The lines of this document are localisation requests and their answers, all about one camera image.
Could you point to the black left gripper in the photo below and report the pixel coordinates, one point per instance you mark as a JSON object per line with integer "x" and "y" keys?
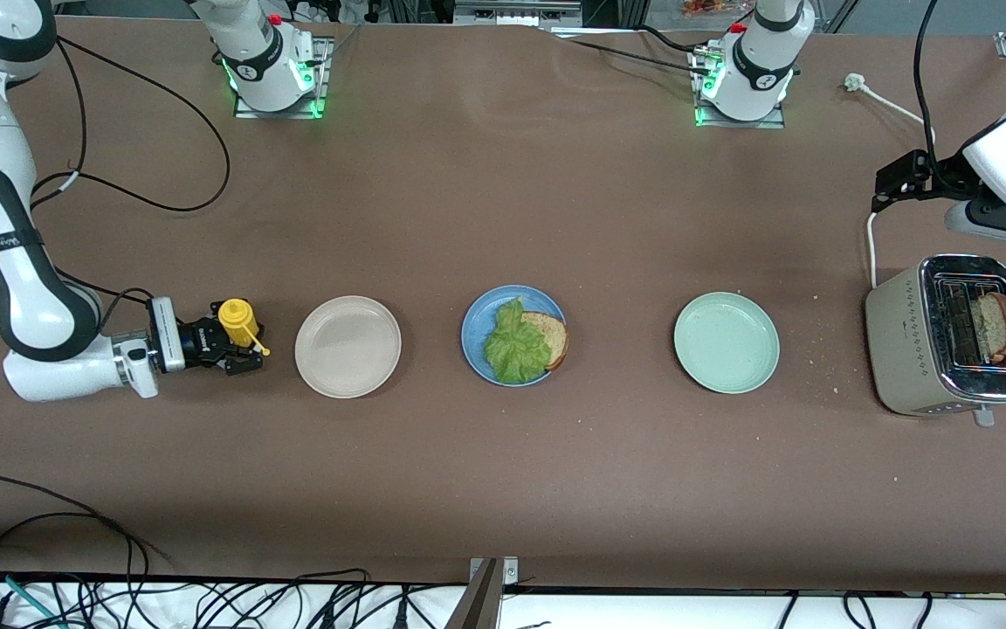
{"x": 940, "y": 176}

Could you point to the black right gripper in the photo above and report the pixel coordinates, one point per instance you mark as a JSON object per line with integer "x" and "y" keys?
{"x": 194, "y": 342}

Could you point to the yellow squeeze bottle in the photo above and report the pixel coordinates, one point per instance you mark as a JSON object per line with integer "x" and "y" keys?
{"x": 238, "y": 321}

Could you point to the brown bread slice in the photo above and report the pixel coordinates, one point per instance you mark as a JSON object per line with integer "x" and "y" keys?
{"x": 555, "y": 336}
{"x": 996, "y": 328}

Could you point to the green lettuce leaf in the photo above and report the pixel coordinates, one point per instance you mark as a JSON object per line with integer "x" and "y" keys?
{"x": 516, "y": 349}

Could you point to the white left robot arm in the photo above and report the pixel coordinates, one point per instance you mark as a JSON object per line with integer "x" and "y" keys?
{"x": 756, "y": 61}

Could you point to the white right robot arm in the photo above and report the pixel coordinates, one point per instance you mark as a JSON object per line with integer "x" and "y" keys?
{"x": 14, "y": 288}

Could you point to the beige round plate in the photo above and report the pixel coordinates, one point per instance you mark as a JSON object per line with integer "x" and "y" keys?
{"x": 347, "y": 347}

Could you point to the light green round plate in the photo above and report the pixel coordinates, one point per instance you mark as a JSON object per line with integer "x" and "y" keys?
{"x": 726, "y": 342}

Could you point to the blue round plate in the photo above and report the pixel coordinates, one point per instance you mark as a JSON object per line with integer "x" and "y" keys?
{"x": 475, "y": 328}

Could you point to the beige chrome toaster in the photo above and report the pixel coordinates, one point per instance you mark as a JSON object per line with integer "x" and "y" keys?
{"x": 905, "y": 349}

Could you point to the orange snack packet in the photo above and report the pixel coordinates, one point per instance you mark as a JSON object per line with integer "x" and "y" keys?
{"x": 708, "y": 7}

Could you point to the silver metal box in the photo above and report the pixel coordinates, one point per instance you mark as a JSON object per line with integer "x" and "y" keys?
{"x": 516, "y": 13}

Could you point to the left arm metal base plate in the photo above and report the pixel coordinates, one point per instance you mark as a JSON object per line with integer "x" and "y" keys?
{"x": 739, "y": 124}

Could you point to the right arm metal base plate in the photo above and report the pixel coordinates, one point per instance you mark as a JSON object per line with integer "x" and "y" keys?
{"x": 321, "y": 79}

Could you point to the aluminium camera post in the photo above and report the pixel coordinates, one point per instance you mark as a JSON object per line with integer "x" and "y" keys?
{"x": 478, "y": 603}

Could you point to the small metal bracket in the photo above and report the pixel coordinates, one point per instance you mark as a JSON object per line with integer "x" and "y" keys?
{"x": 510, "y": 572}

